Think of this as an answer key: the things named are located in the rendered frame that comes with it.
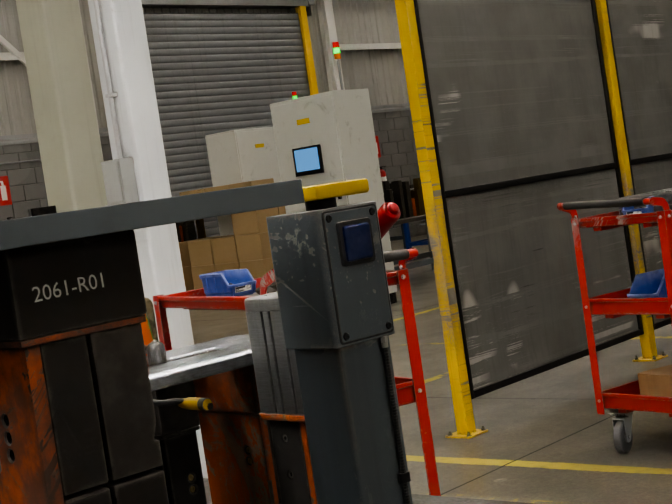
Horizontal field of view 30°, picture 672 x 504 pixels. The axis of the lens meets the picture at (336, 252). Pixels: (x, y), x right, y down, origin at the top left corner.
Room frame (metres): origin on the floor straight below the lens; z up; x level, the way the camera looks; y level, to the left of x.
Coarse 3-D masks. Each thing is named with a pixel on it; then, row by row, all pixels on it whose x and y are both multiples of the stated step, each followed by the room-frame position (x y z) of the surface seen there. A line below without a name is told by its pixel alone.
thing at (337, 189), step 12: (348, 180) 1.03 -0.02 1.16; (360, 180) 1.03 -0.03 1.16; (312, 192) 1.00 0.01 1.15; (324, 192) 1.00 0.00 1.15; (336, 192) 1.01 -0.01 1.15; (348, 192) 1.02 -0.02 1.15; (360, 192) 1.03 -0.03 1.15; (312, 204) 1.03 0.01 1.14; (324, 204) 1.03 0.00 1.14; (336, 204) 1.04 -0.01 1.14
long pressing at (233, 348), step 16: (240, 336) 1.45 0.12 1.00; (176, 352) 1.39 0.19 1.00; (192, 352) 1.37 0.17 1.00; (224, 352) 1.32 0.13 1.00; (240, 352) 1.28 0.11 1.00; (160, 368) 1.27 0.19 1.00; (176, 368) 1.22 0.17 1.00; (192, 368) 1.23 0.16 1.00; (208, 368) 1.24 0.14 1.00; (224, 368) 1.26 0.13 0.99; (160, 384) 1.20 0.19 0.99; (176, 384) 1.21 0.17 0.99
